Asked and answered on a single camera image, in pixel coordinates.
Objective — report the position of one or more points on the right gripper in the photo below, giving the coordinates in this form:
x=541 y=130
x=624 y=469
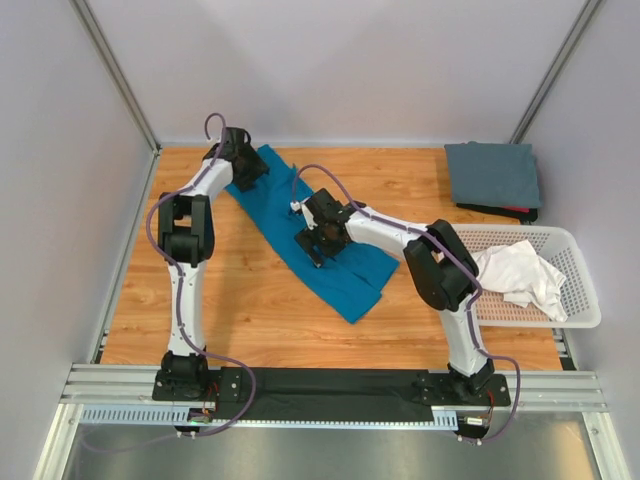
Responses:
x=307 y=240

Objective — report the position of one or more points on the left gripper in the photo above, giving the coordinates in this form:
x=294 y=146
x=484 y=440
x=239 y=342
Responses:
x=258 y=169

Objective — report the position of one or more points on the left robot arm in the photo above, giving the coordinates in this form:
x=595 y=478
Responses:
x=186 y=239

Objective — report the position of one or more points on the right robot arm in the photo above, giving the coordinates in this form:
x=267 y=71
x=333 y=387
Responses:
x=442 y=269

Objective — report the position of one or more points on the folded grey t-shirt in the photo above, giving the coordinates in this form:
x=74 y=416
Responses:
x=493 y=175

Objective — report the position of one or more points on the white t-shirt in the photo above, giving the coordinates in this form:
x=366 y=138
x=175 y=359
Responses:
x=523 y=277

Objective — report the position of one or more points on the folded dark red t-shirt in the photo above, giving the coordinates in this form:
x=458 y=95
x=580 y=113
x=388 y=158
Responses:
x=523 y=215

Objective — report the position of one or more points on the white plastic basket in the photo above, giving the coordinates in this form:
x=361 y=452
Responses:
x=559 y=248

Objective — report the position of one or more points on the left frame post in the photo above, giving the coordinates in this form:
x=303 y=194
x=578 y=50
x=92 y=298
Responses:
x=98 y=38

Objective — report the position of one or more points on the frame post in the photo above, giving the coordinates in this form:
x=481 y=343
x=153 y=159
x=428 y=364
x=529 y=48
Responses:
x=580 y=25
x=98 y=38

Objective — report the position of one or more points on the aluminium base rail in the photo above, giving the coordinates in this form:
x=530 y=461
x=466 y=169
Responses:
x=122 y=395

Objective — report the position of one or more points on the right frame post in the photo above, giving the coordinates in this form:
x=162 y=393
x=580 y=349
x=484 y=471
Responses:
x=580 y=25

